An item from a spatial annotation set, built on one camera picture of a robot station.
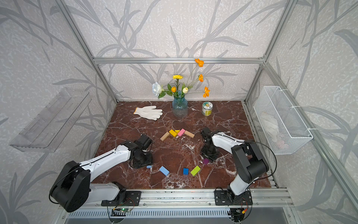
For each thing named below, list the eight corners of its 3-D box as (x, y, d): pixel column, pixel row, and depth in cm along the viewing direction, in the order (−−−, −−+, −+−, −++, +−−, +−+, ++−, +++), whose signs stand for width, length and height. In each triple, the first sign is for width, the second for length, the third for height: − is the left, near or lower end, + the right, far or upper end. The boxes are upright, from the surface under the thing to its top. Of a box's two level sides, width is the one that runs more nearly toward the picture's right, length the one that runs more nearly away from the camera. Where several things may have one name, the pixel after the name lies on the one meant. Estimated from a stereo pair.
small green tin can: (202, 116, 113) (203, 108, 106) (201, 108, 118) (202, 101, 111) (211, 116, 113) (213, 108, 106) (210, 108, 118) (212, 101, 111)
